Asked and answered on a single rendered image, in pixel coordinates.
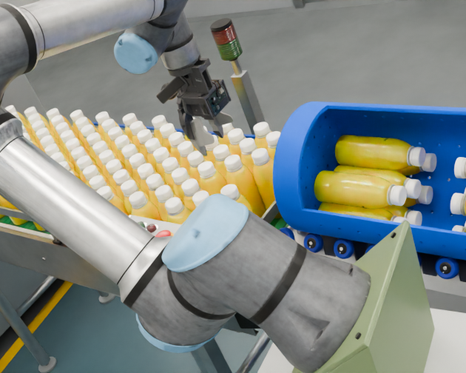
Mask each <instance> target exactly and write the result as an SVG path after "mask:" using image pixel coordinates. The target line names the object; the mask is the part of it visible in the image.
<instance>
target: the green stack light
mask: <svg viewBox="0 0 466 373"><path fill-rule="evenodd" d="M216 46H217V49H218V52H219V54H220V57H221V59H222V60H224V61H229V60H232V59H235V58H237V57H238V56H240V55H241V54H242V52H243V50H242V47H241V46H240V42H239V39H238V37H236V39H235V40H233V41H231V42H229V43H228V44H222V45H219V44H216Z"/></svg>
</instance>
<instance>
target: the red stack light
mask: <svg viewBox="0 0 466 373"><path fill-rule="evenodd" d="M211 32H212V35H213V38H214V40H215V44H219V45H222V44H228V43H229V42H231V41H233V40H235V39H236V37H237V34H236V31H235V28H234V25H233V23H232V24H231V25H230V26H229V27H228V28H226V29H225V30H221V31H217V32H214V31H211Z"/></svg>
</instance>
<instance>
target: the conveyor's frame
mask: <svg viewBox="0 0 466 373"><path fill-rule="evenodd" d="M53 240H54V239H53V237H52V235H49V234H46V233H42V232H37V231H33V230H30V229H25V228H21V227H17V226H12V225H9V224H3V223H0V261H1V262H5V263H8V264H12V265H14V266H19V267H21V268H24V269H29V270H31V271H34V272H38V273H41V274H44V275H49V276H48V277H47V278H46V279H45V280H44V281H43V283H42V284H41V285H40V286H39V287H38V288H37V289H36V290H35V291H34V292H33V293H32V294H31V295H30V296H29V297H28V298H27V299H26V300H25V301H24V302H23V304H22V305H20V307H18V308H17V310H15V309H14V308H13V307H12V306H11V304H10V303H9V301H8V300H7V299H6V297H5V296H4V295H3V294H2V292H1V290H0V312H1V314H2V315H3V316H4V318H5V319H6V321H7V322H8V323H9V324H10V326H11V327H12V328H13V330H14V331H15V333H16V334H17V335H18V336H19V337H20V339H21V340H22V342H23V343H24V345H25V346H26V347H27V348H28V349H29V351H30V352H31V354H32V355H33V357H34V358H35V359H36V360H37V361H38V363H39V366H38V370H39V371H40V372H41V373H48V372H50V371H52V370H53V369H54V368H55V366H56V363H57V360H56V359H55V358H54V357H49V356H48V354H47V353H46V352H45V351H44V349H43V348H42V347H41V345H40V343H39V342H38V341H37V340H36V338H35V337H34V336H33V334H32V333H31V331H30V330H29V329H28V328H27V326H26V325H25V323H24V322H23V320H22V319H21V318H20V317H21V316H22V315H23V314H24V313H25V312H26V311H27V310H28V309H29V308H30V307H31V306H32V304H33V303H34V302H35V301H36V300H37V299H38V298H39V297H40V296H41V295H42V294H43V293H44V292H45V291H46V289H47V288H48V287H49V286H50V285H51V284H52V283H53V282H54V281H55V280H56V279H57V278H58V279H62V280H65V281H69V282H71V283H76V284H78V285H81V286H85V287H88V288H91V289H95V290H97V291H98V293H99V294H100V297H99V301H100V302H101V303H109V302H111V301H112V300H113V299H114V298H115V296H118V297H120V296H121V295H120V289H119V287H118V285H117V284H116V283H114V282H113V281H112V280H110V279H109V278H108V277H107V276H106V275H104V274H103V273H101V272H100V271H98V270H97V269H96V268H95V267H94V266H92V265H91V264H90V263H88V262H87V261H85V260H84V259H83V258H82V257H80V256H79V255H78V254H76V253H75V252H74V251H72V250H71V249H70V248H69V247H67V246H66V245H65V244H63V243H62V244H61V245H57V244H54V243H53ZM222 328H224V329H229V330H232V331H235V332H239V333H241V332H244V333H246V334H249V335H254V336H257V334H258V332H259V331H257V330H254V329H261V328H260V327H259V326H257V325H256V324H254V323H252V322H251V321H250V320H248V319H247V318H245V317H244V316H242V315H241V314H239V313H238V312H237V313H236V314H235V315H234V316H233V317H232V318H231V319H230V320H229V321H228V322H227V323H226V324H225V325H224V326H223V327H222ZM270 340H271V339H270V338H269V336H268V335H267V334H266V333H265V332H263V333H262V335H261V336H260V338H259V340H258V341H257V342H256V343H255V345H254V347H253V348H252V350H251V351H250V352H249V354H248V356H247V357H246V359H245V360H244V361H243V363H242V365H241V366H240V368H239V369H238V370H237V372H236V373H249V372H250V370H251V368H252V367H253V365H254V364H255V362H256V361H257V359H258V357H259V356H260V355H261V353H262V352H263V350H264V348H265V347H266V345H267V344H268V342H269V341H270ZM191 354H192V356H193V358H194V359H195V362H196V364H197V365H198V367H199V369H200V371H201V372H202V373H208V372H207V370H206V367H205V366H204V364H203V362H202V360H201V359H200V356H199V355H198V353H197V351H196V350H194V351H191Z"/></svg>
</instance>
